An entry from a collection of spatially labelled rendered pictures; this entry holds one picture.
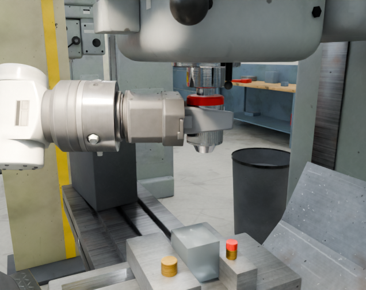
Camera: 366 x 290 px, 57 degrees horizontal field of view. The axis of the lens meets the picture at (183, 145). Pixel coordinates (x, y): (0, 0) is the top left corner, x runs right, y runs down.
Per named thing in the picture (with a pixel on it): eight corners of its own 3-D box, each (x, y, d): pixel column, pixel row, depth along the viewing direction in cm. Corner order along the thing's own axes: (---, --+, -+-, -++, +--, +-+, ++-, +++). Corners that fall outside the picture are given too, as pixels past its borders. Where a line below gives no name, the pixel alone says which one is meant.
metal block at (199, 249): (187, 286, 47) (187, 248, 46) (171, 263, 53) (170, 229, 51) (218, 277, 49) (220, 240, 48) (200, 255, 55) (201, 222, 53)
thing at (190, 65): (191, 68, 36) (191, 60, 36) (160, 66, 43) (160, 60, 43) (255, 67, 39) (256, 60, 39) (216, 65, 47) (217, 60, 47)
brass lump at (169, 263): (164, 279, 44) (164, 267, 43) (158, 269, 45) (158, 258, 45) (180, 274, 44) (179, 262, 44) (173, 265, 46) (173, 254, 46)
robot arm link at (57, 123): (78, 67, 38) (-27, 66, 37) (75, 161, 36) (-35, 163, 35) (95, 98, 49) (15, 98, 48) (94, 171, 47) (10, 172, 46)
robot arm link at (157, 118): (185, 83, 35) (69, 82, 34) (184, 170, 38) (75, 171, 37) (177, 76, 47) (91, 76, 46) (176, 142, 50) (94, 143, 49)
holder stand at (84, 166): (96, 212, 87) (91, 137, 82) (71, 186, 105) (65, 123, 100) (138, 201, 94) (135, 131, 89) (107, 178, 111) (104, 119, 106)
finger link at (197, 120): (231, 132, 41) (181, 132, 41) (232, 106, 40) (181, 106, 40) (234, 135, 40) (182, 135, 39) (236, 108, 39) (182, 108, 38)
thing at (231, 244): (229, 261, 47) (229, 245, 47) (223, 255, 49) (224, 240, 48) (239, 258, 48) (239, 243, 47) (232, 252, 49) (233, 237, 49)
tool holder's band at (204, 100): (192, 106, 40) (192, 98, 39) (182, 101, 44) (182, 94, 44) (229, 105, 41) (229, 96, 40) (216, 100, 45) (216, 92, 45)
